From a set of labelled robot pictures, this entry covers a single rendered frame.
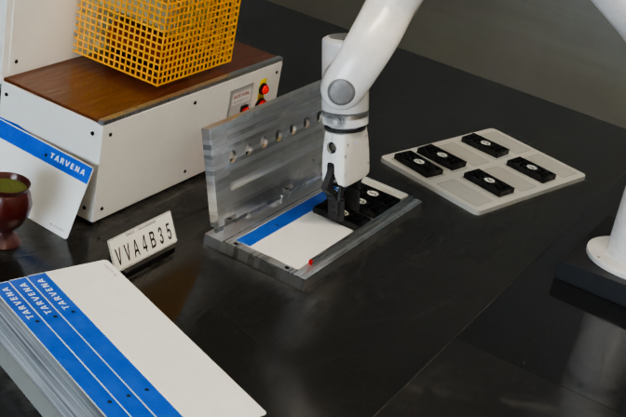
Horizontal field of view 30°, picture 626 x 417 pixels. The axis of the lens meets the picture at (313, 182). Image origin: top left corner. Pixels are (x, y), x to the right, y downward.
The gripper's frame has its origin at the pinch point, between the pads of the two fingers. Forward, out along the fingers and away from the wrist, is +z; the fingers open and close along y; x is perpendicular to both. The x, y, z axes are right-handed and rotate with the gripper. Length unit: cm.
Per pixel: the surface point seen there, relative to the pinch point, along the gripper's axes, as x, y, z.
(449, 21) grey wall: 80, 221, 12
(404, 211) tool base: -6.4, 12.2, 3.8
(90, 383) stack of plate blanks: -9, -80, -4
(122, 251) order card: 16.4, -42.8, -2.6
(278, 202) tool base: 11.5, -4.1, 0.2
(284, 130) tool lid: 12.5, -0.6, -12.6
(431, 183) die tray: -3.0, 31.1, 4.4
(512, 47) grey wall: 55, 222, 19
